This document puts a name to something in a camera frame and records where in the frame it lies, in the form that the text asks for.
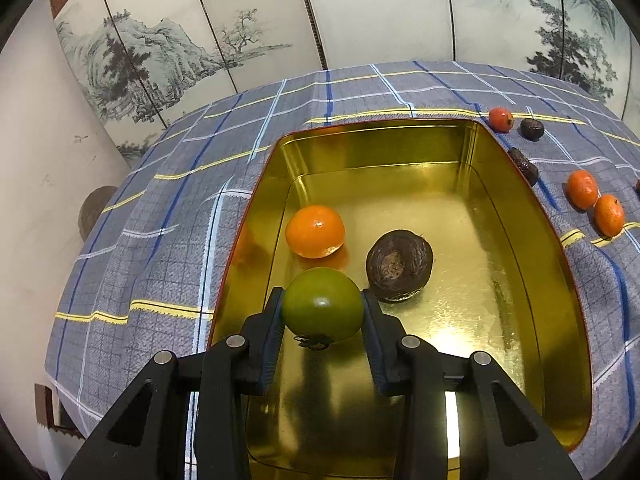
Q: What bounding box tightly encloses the landscape painted folding screen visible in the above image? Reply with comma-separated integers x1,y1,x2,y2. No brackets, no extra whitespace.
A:
49,0,633,168

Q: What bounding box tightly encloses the gold metal tin box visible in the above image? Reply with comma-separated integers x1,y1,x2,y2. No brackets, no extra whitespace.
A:
206,119,594,473

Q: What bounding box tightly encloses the large dark passion fruit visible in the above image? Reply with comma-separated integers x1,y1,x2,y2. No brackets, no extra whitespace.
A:
365,229,434,304

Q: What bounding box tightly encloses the small dark passion fruit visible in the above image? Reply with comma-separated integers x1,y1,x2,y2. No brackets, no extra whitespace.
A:
520,117,546,141

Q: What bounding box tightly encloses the brown round wooden object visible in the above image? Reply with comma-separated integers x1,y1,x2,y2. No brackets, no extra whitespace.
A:
78,186,119,242

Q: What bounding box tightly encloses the blue plaid tablecloth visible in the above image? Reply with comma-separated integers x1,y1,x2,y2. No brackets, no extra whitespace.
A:
45,60,640,480

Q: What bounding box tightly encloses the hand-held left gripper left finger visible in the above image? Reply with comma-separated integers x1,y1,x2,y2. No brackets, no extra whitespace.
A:
61,286,287,480

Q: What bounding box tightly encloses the smooth orange tomato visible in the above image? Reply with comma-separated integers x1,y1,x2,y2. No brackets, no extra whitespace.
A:
285,204,347,259

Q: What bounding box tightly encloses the green tomato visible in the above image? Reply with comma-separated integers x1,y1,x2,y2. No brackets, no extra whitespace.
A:
281,266,365,352

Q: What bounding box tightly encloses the brown wooden furniture piece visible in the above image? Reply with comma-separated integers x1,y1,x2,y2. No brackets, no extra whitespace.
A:
34,382,87,442

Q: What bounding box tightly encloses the wrinkled dark passion fruit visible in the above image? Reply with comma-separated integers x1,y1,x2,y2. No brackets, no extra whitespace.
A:
507,147,540,187

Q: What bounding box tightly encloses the orange tangerine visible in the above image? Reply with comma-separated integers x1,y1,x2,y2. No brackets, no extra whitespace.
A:
594,193,626,238
566,169,599,211

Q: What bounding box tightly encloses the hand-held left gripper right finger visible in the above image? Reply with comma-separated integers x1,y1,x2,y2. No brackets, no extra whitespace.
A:
360,287,584,480

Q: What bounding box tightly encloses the red tomato with dark stem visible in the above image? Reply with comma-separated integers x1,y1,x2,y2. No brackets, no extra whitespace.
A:
488,107,515,134

